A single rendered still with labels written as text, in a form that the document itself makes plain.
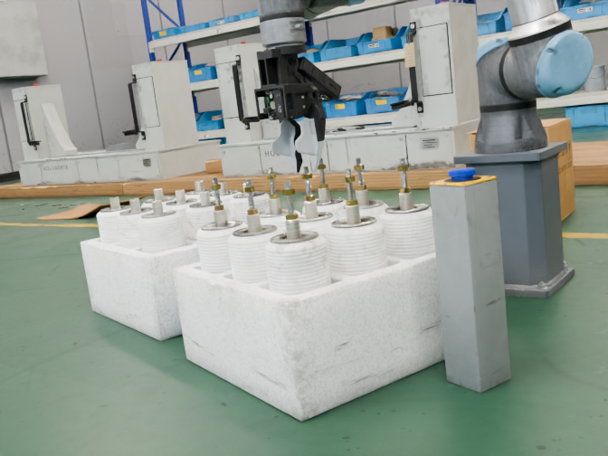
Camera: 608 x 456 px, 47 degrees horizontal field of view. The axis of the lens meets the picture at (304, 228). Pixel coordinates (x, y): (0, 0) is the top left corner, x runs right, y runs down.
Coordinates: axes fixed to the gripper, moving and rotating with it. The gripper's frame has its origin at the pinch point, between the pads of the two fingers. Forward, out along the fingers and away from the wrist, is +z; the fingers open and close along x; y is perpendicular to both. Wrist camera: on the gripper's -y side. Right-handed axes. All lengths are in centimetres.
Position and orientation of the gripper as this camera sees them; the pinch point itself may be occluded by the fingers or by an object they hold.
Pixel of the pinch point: (308, 164)
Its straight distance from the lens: 121.6
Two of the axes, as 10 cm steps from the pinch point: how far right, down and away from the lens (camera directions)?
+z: 1.2, 9.8, 1.8
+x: 7.2, 0.4, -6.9
